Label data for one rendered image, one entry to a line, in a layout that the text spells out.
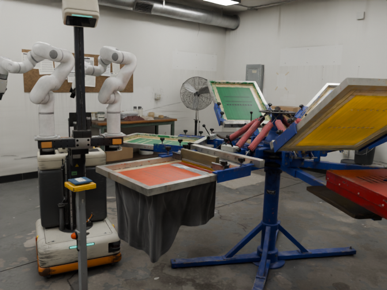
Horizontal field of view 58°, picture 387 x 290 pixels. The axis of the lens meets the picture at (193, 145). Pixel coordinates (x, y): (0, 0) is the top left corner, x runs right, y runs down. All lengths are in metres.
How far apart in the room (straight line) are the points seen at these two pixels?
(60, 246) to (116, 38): 4.16
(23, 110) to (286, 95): 4.51
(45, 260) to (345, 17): 5.48
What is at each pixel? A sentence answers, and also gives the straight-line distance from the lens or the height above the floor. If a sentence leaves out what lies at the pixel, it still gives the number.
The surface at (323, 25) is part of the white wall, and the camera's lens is 6.58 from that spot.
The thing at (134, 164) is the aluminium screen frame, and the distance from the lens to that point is 2.34.
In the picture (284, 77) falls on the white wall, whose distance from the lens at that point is 6.87.
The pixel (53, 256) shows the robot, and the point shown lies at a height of 0.20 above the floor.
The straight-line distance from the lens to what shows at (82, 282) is 2.25.
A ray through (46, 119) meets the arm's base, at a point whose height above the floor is 1.26.
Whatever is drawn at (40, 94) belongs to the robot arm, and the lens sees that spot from 2.34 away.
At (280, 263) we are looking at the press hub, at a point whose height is 0.01.
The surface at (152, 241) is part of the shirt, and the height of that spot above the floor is 0.65.
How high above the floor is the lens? 1.52
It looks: 10 degrees down
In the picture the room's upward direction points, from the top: 2 degrees clockwise
